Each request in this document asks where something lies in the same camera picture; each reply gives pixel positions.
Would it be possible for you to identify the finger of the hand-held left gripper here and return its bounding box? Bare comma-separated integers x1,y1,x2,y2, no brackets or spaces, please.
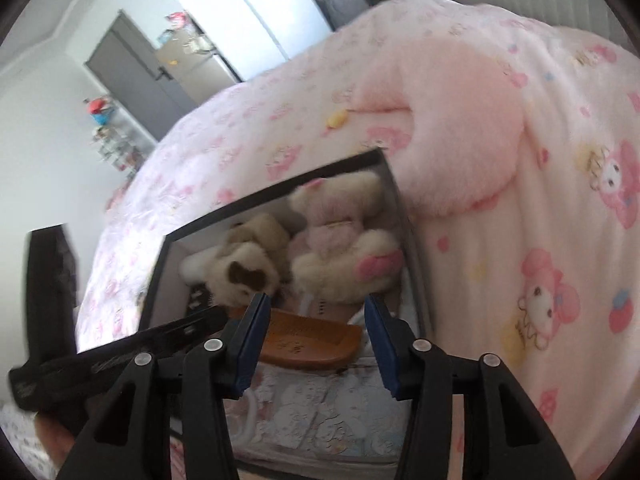
142,306,231,357

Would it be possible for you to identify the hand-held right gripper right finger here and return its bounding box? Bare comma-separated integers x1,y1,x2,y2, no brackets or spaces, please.
363,294,577,480

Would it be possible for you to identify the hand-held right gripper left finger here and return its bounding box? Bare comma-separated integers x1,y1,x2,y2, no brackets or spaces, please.
56,292,273,480

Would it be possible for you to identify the wooden comb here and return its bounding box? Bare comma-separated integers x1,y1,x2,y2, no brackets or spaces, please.
257,307,363,368

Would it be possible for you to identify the white patterned cloth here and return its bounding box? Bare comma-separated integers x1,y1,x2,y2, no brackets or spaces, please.
225,360,416,461

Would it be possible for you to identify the pink white plush toy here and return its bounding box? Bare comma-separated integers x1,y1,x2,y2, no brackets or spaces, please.
287,170,406,306

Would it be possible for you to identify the black box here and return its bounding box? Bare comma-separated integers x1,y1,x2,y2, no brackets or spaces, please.
142,147,436,480

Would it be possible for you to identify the white brown-faced plush toy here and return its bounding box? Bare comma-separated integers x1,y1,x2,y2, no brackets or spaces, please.
180,242,281,308

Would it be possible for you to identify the beige plush bear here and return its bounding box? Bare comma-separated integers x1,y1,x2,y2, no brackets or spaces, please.
227,212,296,261

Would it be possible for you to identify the pink printed blanket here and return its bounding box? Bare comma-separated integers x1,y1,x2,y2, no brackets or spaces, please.
75,0,640,480

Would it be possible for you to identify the red blue toy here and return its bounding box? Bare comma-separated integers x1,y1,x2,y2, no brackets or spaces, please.
82,95,116,126

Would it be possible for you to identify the grey door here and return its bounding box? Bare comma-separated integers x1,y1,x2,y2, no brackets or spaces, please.
84,10,198,143

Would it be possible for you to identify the beige fridge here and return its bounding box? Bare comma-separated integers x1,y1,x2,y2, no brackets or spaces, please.
152,32,243,106

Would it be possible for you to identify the white wardrobe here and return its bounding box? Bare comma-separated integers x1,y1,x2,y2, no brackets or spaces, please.
145,0,333,81

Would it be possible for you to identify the white wire rack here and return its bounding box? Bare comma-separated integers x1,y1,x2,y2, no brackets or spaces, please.
92,122,158,181

